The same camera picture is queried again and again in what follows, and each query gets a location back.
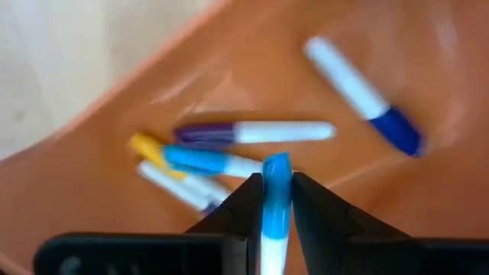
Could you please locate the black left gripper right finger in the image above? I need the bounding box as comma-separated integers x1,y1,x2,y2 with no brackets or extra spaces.
292,171,417,275

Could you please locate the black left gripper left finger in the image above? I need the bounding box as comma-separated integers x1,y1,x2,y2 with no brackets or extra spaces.
186,172,264,275

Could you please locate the light blue cap mini marker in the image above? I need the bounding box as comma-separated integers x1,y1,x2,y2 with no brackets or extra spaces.
163,144,264,179
261,152,294,275

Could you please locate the purple cap mini marker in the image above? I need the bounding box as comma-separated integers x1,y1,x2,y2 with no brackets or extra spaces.
173,120,338,149
136,160,222,215

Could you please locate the yellow cap mini marker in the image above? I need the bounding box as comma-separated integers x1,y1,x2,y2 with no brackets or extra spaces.
128,132,232,203

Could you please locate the orange plastic bin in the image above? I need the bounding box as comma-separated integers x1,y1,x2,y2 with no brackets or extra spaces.
0,0,489,275

